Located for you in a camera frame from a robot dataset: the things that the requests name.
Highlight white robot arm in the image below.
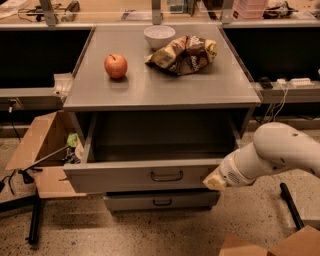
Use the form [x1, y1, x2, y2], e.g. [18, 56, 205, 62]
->
[203, 122, 320, 191]

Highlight red apple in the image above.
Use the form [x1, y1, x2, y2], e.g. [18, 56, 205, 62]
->
[104, 54, 128, 79]

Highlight green item in box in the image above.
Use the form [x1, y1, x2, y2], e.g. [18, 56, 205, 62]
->
[67, 133, 79, 148]

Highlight grey top drawer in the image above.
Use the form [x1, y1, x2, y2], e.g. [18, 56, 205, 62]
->
[64, 110, 240, 193]

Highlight grey lower drawer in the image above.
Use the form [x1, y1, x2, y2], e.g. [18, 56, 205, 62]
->
[104, 189, 220, 212]

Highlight white bowl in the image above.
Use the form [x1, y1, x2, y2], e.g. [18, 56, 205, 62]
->
[144, 25, 176, 50]

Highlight cardboard box bottom right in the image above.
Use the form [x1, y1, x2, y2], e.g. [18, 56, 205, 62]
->
[218, 225, 320, 256]

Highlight black pole on floor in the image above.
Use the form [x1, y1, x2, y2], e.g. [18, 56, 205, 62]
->
[280, 183, 304, 230]

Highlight grey drawer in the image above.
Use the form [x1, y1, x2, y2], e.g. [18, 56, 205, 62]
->
[64, 110, 240, 193]
[104, 189, 220, 212]

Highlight open cardboard box left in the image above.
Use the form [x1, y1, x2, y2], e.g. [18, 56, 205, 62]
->
[5, 111, 86, 199]

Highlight grey metal cabinet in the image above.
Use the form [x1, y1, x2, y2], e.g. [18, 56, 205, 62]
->
[62, 23, 262, 212]

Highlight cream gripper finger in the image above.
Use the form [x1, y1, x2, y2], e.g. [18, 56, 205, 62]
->
[203, 167, 227, 191]

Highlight brown crumpled chip bag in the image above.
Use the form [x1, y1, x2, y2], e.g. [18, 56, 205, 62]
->
[145, 35, 218, 76]

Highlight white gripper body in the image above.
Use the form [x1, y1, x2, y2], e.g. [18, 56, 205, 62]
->
[219, 153, 255, 187]

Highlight white power strip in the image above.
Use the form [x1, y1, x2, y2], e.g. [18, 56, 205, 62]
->
[290, 78, 314, 88]

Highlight black tripod stand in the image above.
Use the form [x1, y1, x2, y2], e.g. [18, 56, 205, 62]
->
[0, 144, 72, 246]

